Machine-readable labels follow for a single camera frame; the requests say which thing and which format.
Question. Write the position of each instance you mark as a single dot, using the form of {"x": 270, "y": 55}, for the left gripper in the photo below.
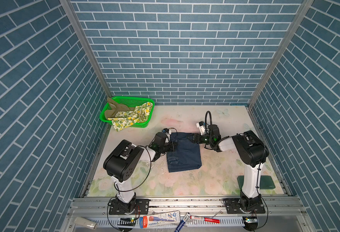
{"x": 172, "y": 148}

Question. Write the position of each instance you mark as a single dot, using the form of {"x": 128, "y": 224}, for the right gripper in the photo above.
{"x": 195, "y": 136}

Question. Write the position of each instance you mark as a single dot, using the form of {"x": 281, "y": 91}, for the dark blue denim skirt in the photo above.
{"x": 187, "y": 155}

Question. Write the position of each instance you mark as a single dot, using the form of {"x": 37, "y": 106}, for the yellow lemon print skirt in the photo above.
{"x": 125, "y": 119}

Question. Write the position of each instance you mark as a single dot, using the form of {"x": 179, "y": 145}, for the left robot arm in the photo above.
{"x": 122, "y": 161}

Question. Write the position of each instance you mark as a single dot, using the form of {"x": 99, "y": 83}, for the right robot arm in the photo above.
{"x": 251, "y": 150}

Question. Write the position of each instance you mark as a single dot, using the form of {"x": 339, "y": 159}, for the green plastic basket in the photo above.
{"x": 130, "y": 102}

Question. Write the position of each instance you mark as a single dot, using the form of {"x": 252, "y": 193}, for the olive khaki skirt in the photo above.
{"x": 115, "y": 108}

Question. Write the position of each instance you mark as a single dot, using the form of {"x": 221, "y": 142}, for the dark green pad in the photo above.
{"x": 266, "y": 182}

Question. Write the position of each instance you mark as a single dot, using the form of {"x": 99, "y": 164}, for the toothpaste box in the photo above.
{"x": 148, "y": 221}

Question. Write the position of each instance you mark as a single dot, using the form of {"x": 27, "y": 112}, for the blue marker pen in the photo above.
{"x": 183, "y": 222}

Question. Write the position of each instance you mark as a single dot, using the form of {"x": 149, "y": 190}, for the white plastic cup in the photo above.
{"x": 85, "y": 223}

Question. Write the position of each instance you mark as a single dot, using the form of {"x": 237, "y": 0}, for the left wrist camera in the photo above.
{"x": 167, "y": 131}

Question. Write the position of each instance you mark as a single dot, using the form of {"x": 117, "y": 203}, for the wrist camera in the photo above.
{"x": 167, "y": 131}
{"x": 201, "y": 126}

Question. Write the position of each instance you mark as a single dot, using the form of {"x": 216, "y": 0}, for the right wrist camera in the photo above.
{"x": 201, "y": 126}

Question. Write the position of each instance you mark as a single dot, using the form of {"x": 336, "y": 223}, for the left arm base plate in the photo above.
{"x": 118, "y": 207}

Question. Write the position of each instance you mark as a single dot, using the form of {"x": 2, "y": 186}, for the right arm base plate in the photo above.
{"x": 239, "y": 205}

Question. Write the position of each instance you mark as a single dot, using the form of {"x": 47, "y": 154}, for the red handled screwdriver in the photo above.
{"x": 211, "y": 220}

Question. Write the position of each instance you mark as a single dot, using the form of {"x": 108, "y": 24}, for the aluminium rail frame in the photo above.
{"x": 283, "y": 214}

